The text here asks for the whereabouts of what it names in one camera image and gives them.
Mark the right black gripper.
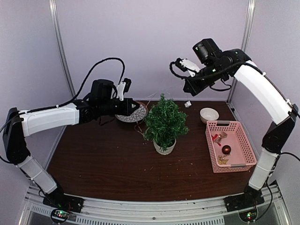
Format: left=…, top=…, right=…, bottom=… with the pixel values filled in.
left=184, top=61, right=227, bottom=96

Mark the left aluminium frame post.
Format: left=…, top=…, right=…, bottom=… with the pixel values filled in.
left=48, top=0, right=78, bottom=105

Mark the pink plastic basket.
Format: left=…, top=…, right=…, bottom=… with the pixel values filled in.
left=205, top=120, right=257, bottom=173

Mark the small green christmas tree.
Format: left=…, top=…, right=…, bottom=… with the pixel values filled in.
left=143, top=93, right=189, bottom=155

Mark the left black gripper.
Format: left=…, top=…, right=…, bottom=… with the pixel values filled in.
left=98, top=97, right=140, bottom=116

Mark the fairy light wire string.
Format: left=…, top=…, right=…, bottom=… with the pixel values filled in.
left=133, top=92, right=188, bottom=141

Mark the white ceramic bowl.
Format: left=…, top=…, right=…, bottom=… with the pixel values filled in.
left=199, top=108, right=219, bottom=124

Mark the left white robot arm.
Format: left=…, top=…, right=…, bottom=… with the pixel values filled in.
left=1, top=78, right=140, bottom=208

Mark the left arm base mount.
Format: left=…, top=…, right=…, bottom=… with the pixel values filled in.
left=43, top=195, right=84, bottom=213

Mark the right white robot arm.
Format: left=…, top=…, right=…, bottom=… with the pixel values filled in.
left=176, top=38, right=298, bottom=207

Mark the gold star ornament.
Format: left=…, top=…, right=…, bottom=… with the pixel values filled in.
left=217, top=156, right=229, bottom=165

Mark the right aluminium frame post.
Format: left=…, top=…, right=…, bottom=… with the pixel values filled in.
left=227, top=0, right=256, bottom=104

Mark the white light battery box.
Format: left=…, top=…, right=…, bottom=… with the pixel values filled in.
left=185, top=101, right=192, bottom=108

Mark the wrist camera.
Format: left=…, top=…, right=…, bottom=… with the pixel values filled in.
left=175, top=58, right=200, bottom=77
left=117, top=78, right=132, bottom=101

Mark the red bauble ornament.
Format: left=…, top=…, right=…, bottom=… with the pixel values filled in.
left=222, top=145, right=232, bottom=155

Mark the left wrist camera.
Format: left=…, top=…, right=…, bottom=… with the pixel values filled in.
left=117, top=78, right=132, bottom=101

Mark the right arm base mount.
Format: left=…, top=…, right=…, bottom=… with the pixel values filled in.
left=224, top=194, right=265, bottom=212

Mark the aluminium frame post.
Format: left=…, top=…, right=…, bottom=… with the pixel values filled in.
left=48, top=0, right=78, bottom=105
left=227, top=0, right=256, bottom=104

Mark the patterned ceramic plate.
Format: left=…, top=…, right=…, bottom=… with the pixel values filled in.
left=115, top=102, right=148, bottom=123

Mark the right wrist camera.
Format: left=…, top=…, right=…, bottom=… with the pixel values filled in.
left=175, top=58, right=200, bottom=77

